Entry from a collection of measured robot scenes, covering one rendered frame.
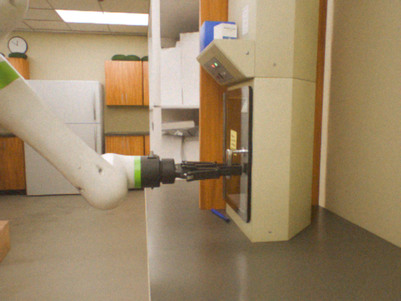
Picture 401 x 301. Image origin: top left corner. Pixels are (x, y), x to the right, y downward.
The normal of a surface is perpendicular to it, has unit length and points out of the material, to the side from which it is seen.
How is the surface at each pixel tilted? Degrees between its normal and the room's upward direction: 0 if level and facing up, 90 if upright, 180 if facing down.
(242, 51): 90
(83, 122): 90
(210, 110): 90
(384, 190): 90
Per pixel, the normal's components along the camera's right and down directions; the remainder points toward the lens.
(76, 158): 0.42, -0.08
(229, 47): 0.16, 0.11
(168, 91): -0.33, 0.19
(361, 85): -0.99, 0.02
